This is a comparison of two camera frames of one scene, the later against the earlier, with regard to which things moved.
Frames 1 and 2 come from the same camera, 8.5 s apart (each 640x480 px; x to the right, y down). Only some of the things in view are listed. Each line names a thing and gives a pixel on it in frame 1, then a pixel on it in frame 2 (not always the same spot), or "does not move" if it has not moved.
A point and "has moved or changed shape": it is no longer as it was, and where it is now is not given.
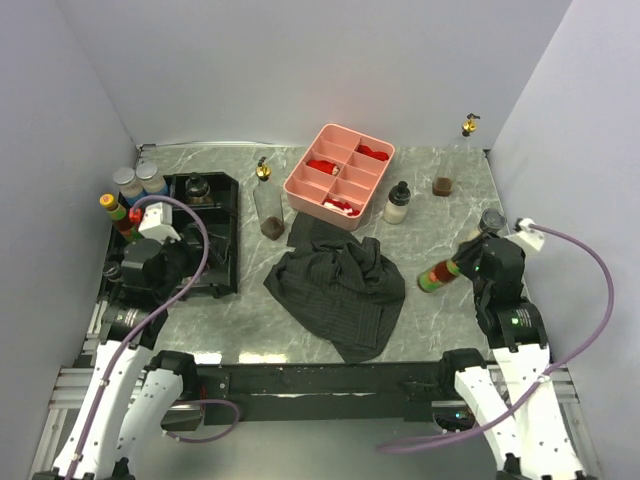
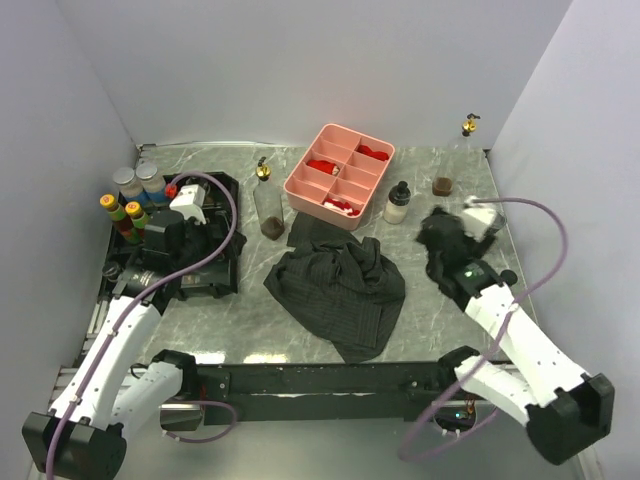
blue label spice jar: [128, 185] does not move
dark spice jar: [112, 271] does not move
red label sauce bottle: [433, 278] has moved or changed shape
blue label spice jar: [152, 182] does not move
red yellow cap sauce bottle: [117, 213] does not move
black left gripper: [194, 255] → [214, 242]
